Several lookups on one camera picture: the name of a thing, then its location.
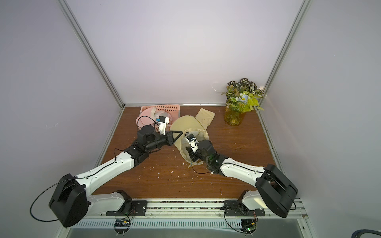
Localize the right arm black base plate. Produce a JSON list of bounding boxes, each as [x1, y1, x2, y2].
[[220, 200, 266, 217]]

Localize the pink perforated plastic basket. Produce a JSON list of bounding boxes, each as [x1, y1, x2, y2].
[[139, 104, 180, 131]]

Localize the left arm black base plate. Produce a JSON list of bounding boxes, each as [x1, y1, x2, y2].
[[106, 200, 148, 217]]

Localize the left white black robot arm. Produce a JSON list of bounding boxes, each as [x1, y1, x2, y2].
[[49, 126, 183, 228]]

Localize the pink baseball cap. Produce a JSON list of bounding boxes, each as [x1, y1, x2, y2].
[[136, 107, 173, 129]]

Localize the aluminium front rail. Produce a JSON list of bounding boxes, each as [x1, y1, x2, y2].
[[73, 194, 307, 224]]

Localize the beige baseball cap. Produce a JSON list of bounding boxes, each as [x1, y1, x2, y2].
[[170, 115, 213, 165]]

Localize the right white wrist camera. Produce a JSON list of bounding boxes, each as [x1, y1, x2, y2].
[[186, 134, 198, 153]]

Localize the left circuit board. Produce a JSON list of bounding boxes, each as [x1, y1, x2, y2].
[[114, 219, 132, 236]]

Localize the potted plant in yellow vase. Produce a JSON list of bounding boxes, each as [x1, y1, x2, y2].
[[223, 78, 264, 126]]

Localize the circuit board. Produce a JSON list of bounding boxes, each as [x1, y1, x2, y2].
[[114, 219, 132, 236], [240, 219, 257, 235]]

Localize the right circuit board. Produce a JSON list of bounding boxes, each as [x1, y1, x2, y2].
[[240, 219, 257, 235]]

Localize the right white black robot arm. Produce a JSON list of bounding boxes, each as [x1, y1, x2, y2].
[[186, 139, 298, 218]]

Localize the cream work glove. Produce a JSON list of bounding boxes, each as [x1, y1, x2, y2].
[[195, 108, 215, 130]]

